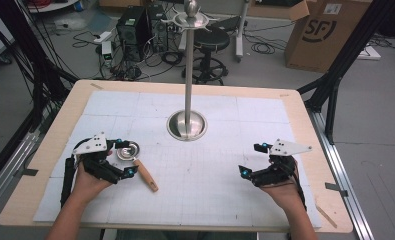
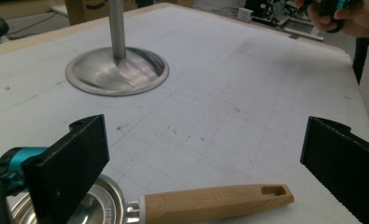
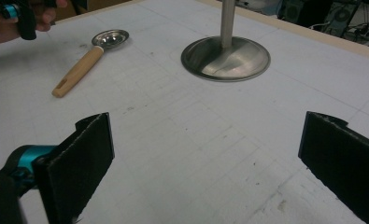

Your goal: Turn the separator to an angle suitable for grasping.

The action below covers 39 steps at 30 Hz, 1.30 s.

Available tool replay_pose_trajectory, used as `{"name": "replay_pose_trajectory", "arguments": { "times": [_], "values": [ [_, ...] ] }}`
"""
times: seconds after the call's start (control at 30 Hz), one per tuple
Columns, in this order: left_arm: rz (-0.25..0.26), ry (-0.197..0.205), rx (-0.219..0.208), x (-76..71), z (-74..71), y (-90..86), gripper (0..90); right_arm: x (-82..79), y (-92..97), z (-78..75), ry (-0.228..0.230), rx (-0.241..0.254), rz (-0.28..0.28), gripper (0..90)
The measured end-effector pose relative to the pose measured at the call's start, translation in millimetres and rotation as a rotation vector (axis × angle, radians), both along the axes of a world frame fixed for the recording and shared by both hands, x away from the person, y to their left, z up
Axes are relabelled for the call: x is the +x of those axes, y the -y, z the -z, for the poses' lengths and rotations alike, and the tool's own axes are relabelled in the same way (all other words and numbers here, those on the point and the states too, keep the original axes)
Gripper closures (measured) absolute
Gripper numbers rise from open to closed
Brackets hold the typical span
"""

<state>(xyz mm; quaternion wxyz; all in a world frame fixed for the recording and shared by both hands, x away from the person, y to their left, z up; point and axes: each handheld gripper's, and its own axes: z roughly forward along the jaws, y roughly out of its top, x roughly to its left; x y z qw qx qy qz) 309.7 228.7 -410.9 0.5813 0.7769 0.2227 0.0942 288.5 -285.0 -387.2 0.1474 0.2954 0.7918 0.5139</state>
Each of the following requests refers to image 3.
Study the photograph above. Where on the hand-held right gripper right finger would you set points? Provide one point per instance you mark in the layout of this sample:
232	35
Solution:
344	161

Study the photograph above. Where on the dark computer case with fan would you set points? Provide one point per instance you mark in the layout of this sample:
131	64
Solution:
341	15

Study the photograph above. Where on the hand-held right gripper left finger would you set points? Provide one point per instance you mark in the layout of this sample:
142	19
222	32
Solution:
76	161

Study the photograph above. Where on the metal stand with round base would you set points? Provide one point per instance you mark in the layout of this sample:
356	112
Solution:
225	59

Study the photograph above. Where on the brown cardboard box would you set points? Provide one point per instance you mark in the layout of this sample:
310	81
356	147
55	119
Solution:
106	4

